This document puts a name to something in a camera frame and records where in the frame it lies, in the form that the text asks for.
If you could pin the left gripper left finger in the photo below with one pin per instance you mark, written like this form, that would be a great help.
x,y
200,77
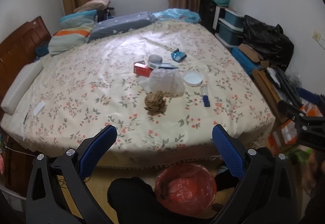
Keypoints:
x,y
45,201

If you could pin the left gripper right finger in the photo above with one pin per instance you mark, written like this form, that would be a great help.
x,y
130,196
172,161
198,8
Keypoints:
x,y
266,191

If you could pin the white plastic lid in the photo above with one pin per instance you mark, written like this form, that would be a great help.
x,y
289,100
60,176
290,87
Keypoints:
x,y
193,78

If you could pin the brown paper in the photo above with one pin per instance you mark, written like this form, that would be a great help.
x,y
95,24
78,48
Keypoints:
x,y
155,102

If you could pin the blue white medicine box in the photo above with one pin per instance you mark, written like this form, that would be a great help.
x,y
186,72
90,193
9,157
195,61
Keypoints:
x,y
154,65

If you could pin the red lined trash bin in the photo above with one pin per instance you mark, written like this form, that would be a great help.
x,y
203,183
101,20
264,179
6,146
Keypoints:
x,y
186,188

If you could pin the white paper card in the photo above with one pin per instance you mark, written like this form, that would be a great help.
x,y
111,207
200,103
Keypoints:
x,y
38,108

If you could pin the black pen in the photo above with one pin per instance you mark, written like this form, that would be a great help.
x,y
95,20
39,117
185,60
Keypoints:
x,y
27,114

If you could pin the black garbage bag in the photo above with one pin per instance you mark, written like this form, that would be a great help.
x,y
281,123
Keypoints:
x,y
269,41

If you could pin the cardboard pieces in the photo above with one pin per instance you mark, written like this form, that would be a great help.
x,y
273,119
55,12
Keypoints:
x,y
254,56

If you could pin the small blue capped bottle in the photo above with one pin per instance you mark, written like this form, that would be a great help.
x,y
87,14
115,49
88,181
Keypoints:
x,y
204,95

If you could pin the white pillow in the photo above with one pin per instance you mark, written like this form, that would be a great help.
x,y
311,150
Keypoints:
x,y
20,85

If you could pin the teal storage boxes shelf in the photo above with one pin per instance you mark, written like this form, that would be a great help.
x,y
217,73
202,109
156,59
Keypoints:
x,y
229,27

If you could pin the floral bed sheet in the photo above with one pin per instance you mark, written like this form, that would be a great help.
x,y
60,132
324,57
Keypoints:
x,y
93,85

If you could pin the red medicine box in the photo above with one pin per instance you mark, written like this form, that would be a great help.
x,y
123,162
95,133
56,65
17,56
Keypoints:
x,y
142,70

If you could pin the clear plastic bag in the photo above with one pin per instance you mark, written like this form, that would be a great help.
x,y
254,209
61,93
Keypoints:
x,y
168,81

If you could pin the wooden headboard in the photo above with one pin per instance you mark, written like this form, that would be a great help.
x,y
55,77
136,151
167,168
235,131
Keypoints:
x,y
19,49

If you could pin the blue snack wrapper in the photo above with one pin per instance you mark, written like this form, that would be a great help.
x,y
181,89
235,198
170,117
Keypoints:
x,y
178,56

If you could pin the striped green orange pillow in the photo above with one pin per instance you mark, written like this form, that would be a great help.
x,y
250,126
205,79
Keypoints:
x,y
66,39

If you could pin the light blue blanket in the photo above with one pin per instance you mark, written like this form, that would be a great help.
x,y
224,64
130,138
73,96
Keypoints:
x,y
179,15

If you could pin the grey blue pillow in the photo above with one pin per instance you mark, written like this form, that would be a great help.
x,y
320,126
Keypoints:
x,y
121,24

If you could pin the teal folded blanket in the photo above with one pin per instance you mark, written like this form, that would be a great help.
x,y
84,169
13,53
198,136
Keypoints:
x,y
80,19

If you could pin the beige folded blanket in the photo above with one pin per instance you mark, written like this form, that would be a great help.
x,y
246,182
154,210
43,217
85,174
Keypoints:
x,y
93,5

